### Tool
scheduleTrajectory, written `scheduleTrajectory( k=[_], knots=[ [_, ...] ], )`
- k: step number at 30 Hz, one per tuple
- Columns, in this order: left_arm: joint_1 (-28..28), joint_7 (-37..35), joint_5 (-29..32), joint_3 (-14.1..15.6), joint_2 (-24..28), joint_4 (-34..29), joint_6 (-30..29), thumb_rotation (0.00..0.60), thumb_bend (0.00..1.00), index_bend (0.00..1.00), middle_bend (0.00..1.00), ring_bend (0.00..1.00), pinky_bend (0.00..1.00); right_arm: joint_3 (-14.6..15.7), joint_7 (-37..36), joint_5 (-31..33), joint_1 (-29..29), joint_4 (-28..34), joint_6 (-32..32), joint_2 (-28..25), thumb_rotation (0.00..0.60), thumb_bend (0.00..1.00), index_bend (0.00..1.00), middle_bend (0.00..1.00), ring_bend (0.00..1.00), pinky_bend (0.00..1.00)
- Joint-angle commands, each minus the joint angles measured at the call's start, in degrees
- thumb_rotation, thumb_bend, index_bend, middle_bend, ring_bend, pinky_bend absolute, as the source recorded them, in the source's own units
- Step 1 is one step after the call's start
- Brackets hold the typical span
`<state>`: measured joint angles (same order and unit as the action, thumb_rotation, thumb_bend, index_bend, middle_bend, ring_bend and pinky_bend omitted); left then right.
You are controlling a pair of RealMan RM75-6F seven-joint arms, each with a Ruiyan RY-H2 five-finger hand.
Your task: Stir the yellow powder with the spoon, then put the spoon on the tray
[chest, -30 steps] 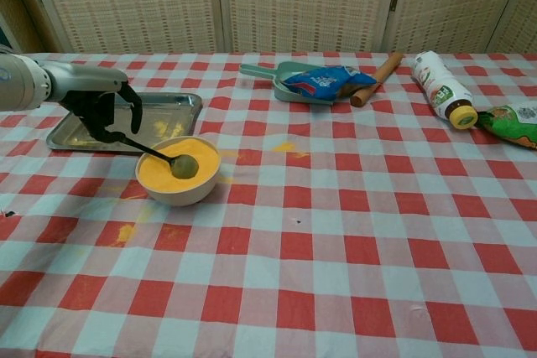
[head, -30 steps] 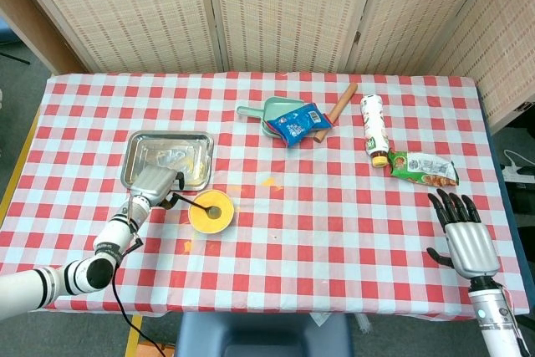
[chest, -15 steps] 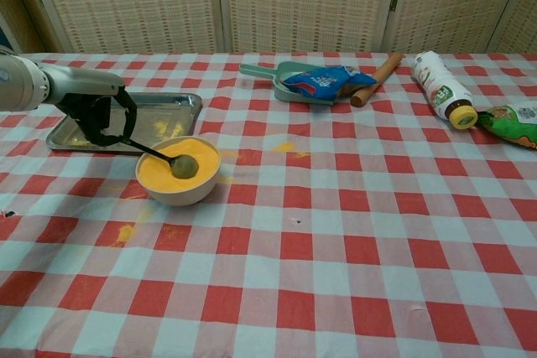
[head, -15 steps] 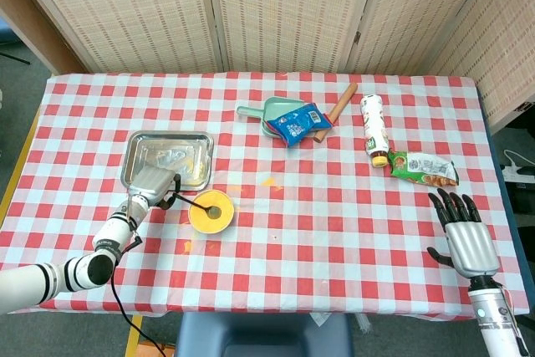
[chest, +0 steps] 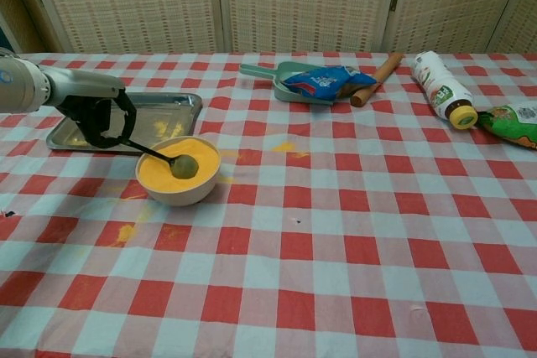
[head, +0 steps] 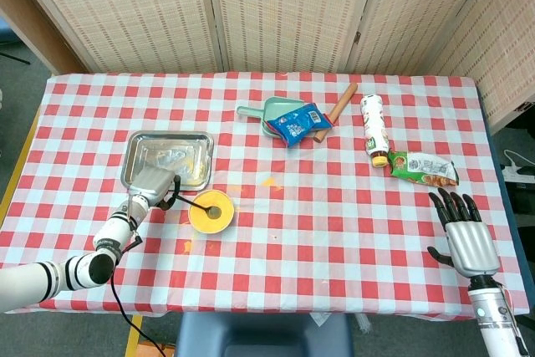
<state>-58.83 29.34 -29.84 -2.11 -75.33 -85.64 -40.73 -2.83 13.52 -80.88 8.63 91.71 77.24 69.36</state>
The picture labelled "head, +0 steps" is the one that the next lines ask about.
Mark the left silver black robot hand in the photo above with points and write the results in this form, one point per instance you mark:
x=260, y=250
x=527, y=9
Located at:
x=150, y=185

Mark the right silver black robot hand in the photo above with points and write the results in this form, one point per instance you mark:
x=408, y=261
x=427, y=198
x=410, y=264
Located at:
x=472, y=244

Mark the black spoon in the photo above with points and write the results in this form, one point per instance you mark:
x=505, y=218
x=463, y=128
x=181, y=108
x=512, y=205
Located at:
x=214, y=213

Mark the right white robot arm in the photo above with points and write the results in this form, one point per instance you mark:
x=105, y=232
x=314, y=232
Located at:
x=495, y=323

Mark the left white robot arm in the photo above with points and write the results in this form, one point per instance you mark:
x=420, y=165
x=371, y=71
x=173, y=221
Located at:
x=113, y=231

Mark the rectangular metal tray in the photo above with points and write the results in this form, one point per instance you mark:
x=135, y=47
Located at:
x=167, y=152

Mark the bowl of yellow powder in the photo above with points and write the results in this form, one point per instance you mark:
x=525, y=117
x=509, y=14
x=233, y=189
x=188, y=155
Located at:
x=211, y=231

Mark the yellow powder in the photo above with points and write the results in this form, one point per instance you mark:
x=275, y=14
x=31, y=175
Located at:
x=225, y=210

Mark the white power strip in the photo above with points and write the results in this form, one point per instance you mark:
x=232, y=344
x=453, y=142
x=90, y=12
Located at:
x=518, y=173

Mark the green snack bag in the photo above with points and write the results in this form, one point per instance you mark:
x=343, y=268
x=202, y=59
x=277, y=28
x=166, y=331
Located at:
x=422, y=166

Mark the green plastic dustpan scoop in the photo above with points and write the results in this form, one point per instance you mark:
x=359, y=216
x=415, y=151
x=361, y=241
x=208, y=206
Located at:
x=251, y=112

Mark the red white checkered tablecloth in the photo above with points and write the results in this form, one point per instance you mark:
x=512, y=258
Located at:
x=292, y=227

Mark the white bottle yellow cap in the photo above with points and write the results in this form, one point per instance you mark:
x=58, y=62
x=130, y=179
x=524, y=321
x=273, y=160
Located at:
x=374, y=127

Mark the blue snack bag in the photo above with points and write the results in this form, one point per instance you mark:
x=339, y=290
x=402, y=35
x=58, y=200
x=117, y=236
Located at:
x=292, y=125

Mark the blue chair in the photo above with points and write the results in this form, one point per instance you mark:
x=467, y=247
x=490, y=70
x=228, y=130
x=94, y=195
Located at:
x=259, y=336

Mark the brown wooden rolling pin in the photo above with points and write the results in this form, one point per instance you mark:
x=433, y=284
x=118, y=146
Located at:
x=340, y=104

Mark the woven bamboo folding screen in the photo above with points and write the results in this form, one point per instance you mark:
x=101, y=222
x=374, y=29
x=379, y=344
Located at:
x=292, y=10

